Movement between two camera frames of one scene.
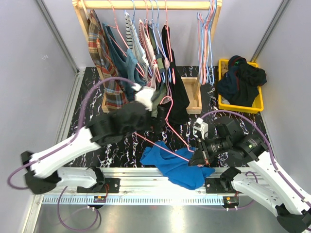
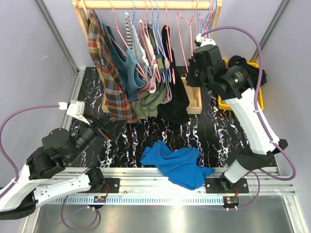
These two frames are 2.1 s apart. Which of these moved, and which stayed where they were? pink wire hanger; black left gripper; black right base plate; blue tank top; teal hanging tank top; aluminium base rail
Moved: black left gripper; pink wire hanger
Stayed: teal hanging tank top; aluminium base rail; black right base plate; blue tank top
